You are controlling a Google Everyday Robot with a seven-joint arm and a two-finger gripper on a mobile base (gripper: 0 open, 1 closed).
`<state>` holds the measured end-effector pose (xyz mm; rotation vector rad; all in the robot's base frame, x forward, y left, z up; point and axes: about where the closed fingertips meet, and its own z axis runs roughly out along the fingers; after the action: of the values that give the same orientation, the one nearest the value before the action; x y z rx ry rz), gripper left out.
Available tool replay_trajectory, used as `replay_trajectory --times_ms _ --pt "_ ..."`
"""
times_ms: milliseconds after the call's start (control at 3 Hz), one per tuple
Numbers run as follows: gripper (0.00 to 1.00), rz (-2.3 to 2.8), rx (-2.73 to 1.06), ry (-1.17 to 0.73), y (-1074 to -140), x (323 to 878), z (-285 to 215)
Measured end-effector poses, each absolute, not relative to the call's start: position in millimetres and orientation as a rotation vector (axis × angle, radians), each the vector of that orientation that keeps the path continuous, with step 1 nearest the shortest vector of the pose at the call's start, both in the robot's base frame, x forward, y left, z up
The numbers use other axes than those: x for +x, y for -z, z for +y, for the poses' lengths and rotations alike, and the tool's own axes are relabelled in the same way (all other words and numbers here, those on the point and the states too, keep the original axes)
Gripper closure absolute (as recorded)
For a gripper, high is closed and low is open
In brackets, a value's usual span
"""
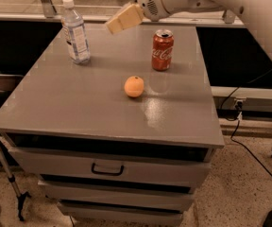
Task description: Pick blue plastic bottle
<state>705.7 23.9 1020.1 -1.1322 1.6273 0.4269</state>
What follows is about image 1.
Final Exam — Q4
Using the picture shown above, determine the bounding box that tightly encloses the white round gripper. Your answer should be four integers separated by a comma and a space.
105, 0, 187, 34

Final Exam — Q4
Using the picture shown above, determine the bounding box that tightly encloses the clear blue plastic water bottle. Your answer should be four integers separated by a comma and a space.
61, 0, 91, 64

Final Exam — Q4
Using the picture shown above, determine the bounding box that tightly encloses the red cola can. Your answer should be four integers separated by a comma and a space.
151, 29, 174, 71

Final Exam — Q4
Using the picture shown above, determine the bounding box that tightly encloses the orange fruit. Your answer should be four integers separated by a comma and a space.
124, 76, 145, 97

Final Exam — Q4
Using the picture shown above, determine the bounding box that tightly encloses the grey drawer cabinet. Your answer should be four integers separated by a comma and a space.
0, 24, 224, 217

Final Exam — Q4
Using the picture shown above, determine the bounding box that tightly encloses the top grey drawer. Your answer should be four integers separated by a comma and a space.
8, 148, 211, 187

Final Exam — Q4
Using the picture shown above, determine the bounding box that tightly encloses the grey drawer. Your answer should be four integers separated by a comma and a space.
8, 148, 211, 187
38, 181, 194, 212
58, 202, 182, 226

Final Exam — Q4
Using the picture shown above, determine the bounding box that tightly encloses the middle grey drawer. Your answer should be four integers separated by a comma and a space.
38, 181, 194, 212

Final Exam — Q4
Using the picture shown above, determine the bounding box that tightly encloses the bottom grey drawer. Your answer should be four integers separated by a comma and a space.
58, 202, 182, 226

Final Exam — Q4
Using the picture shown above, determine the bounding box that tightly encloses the metal tripod leg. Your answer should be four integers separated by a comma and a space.
0, 147, 30, 222

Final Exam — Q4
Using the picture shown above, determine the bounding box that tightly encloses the left metal railing post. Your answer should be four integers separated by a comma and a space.
41, 0, 57, 18

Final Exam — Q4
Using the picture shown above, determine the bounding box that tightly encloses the metal railing post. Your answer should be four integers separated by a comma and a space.
41, 0, 57, 18
222, 10, 236, 24

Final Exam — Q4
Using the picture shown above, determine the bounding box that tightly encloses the right metal railing post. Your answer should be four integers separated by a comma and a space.
222, 10, 236, 24

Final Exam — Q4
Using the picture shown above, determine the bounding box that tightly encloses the black power cable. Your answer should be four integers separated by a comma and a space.
218, 85, 272, 212

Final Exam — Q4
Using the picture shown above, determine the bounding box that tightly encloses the wall power outlet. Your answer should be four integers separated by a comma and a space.
234, 99, 244, 112

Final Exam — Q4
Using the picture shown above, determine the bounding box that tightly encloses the black drawer handle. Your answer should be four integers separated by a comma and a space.
91, 163, 125, 176

